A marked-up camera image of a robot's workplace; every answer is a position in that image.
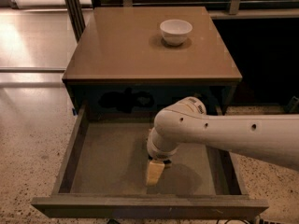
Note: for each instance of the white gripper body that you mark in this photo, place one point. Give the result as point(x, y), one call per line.
point(159, 153)

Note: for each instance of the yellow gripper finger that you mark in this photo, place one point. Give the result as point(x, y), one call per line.
point(154, 172)

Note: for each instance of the brown cabinet with glossy top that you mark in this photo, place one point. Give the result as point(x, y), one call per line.
point(122, 63)

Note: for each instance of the dark metal window frame post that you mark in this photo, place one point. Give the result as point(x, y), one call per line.
point(76, 17)

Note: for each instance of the dark green yellow sponge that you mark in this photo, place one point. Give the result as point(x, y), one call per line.
point(167, 163)

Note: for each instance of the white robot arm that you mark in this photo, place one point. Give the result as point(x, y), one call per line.
point(270, 138)

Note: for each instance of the white ceramic bowl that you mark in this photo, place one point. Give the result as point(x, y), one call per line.
point(175, 32)

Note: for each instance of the open grey top drawer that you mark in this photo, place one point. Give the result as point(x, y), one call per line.
point(103, 174)

